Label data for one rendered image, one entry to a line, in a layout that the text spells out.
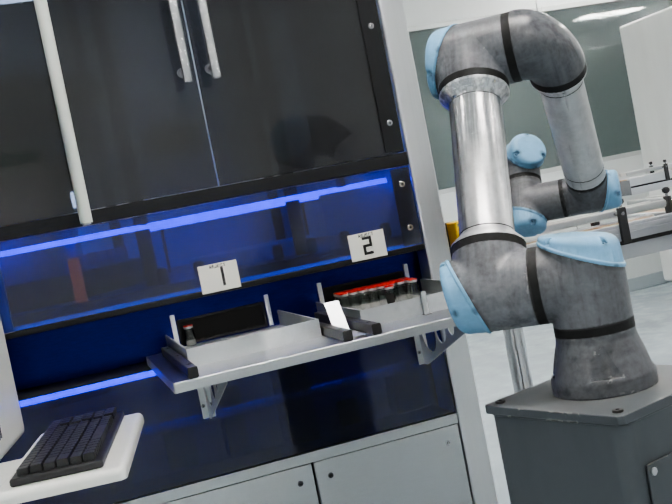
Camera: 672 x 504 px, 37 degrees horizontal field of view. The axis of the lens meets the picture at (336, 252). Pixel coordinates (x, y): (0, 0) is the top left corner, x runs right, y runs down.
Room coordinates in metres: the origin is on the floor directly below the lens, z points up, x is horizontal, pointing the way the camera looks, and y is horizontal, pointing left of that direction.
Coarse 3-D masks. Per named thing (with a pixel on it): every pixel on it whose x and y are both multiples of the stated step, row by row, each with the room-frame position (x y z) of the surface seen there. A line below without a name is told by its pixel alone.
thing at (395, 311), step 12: (432, 288) 2.24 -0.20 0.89; (408, 300) 1.93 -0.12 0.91; (420, 300) 1.94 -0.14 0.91; (432, 300) 1.95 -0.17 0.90; (444, 300) 1.95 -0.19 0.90; (348, 312) 1.99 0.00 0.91; (360, 312) 1.91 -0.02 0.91; (372, 312) 1.91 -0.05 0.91; (384, 312) 1.92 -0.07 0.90; (396, 312) 1.93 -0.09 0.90; (408, 312) 1.93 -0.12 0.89; (420, 312) 1.94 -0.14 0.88
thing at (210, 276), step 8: (216, 264) 2.12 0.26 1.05; (224, 264) 2.12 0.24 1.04; (232, 264) 2.13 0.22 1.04; (200, 272) 2.11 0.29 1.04; (208, 272) 2.11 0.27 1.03; (216, 272) 2.12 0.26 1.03; (224, 272) 2.12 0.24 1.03; (232, 272) 2.13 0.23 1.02; (200, 280) 2.11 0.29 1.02; (208, 280) 2.11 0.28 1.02; (216, 280) 2.12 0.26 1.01; (232, 280) 2.12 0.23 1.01; (208, 288) 2.11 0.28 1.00; (216, 288) 2.11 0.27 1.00; (224, 288) 2.12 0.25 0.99
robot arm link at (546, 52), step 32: (512, 32) 1.60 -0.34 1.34; (544, 32) 1.60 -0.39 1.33; (544, 64) 1.61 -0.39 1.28; (576, 64) 1.63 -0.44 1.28; (544, 96) 1.70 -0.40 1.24; (576, 96) 1.68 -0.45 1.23; (576, 128) 1.73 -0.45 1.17; (576, 160) 1.79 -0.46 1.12; (576, 192) 1.86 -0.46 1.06; (608, 192) 1.85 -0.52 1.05
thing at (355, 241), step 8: (368, 232) 2.21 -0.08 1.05; (376, 232) 2.22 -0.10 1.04; (352, 240) 2.20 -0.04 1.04; (360, 240) 2.21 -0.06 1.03; (368, 240) 2.21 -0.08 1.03; (376, 240) 2.22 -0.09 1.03; (384, 240) 2.22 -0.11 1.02; (352, 248) 2.20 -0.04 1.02; (360, 248) 2.21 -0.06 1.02; (368, 248) 2.21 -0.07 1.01; (376, 248) 2.22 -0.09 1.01; (384, 248) 2.22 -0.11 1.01; (352, 256) 2.20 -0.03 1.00; (360, 256) 2.21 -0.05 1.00; (368, 256) 2.21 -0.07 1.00; (376, 256) 2.22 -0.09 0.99
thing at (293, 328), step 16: (288, 320) 2.14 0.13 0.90; (304, 320) 2.00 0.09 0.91; (240, 336) 2.15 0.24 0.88; (256, 336) 1.87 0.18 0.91; (272, 336) 1.88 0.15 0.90; (288, 336) 1.89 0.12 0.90; (304, 336) 1.90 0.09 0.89; (320, 336) 1.90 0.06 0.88; (192, 352) 1.84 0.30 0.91; (208, 352) 1.84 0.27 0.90; (224, 352) 1.85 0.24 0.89; (240, 352) 1.86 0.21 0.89
